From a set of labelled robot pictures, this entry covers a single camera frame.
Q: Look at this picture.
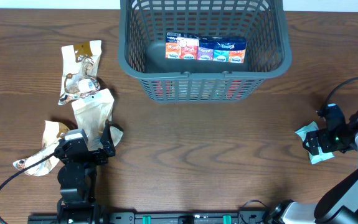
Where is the blue tissue multipack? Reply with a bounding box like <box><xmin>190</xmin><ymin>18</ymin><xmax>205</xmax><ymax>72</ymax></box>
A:
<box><xmin>165</xmin><ymin>32</ymin><xmax>247</xmax><ymax>63</ymax></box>

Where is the grey plastic basket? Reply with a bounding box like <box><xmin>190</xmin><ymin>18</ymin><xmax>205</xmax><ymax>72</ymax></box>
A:
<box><xmin>118</xmin><ymin>0</ymin><xmax>292</xmax><ymax>103</ymax></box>

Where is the teal small snack packet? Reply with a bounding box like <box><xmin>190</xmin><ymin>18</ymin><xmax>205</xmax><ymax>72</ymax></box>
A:
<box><xmin>295</xmin><ymin>121</ymin><xmax>334</xmax><ymax>165</ymax></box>

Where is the beige snack pouch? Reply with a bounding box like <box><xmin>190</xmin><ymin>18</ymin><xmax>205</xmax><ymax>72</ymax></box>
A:
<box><xmin>12</xmin><ymin>120</ymin><xmax>124</xmax><ymax>177</ymax></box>
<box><xmin>58</xmin><ymin>40</ymin><xmax>102</xmax><ymax>105</ymax></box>
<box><xmin>71</xmin><ymin>89</ymin><xmax>114</xmax><ymax>151</ymax></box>

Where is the beige snack pouch bottom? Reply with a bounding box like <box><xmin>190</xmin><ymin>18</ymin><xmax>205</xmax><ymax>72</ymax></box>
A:
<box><xmin>12</xmin><ymin>120</ymin><xmax>124</xmax><ymax>177</ymax></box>

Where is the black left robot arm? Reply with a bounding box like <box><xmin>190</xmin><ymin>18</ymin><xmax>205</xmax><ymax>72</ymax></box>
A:
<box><xmin>55</xmin><ymin>120</ymin><xmax>115</xmax><ymax>224</ymax></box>

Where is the orange yellow cracker package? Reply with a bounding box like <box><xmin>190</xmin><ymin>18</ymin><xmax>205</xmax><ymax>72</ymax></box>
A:
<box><xmin>147</xmin><ymin>80</ymin><xmax>250</xmax><ymax>101</ymax></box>

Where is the beige snack pouch top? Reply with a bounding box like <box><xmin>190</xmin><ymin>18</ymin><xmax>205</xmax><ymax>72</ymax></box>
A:
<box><xmin>58</xmin><ymin>40</ymin><xmax>102</xmax><ymax>105</ymax></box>

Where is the beige snack pouch middle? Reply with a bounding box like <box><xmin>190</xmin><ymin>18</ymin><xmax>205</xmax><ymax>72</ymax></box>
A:
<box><xmin>71</xmin><ymin>89</ymin><xmax>114</xmax><ymax>151</ymax></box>

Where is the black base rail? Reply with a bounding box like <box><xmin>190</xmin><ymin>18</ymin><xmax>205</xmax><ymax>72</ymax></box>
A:
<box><xmin>27</xmin><ymin>210</ymin><xmax>341</xmax><ymax>224</ymax></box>

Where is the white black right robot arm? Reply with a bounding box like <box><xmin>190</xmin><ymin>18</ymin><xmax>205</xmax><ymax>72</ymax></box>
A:
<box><xmin>266</xmin><ymin>104</ymin><xmax>358</xmax><ymax>224</ymax></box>

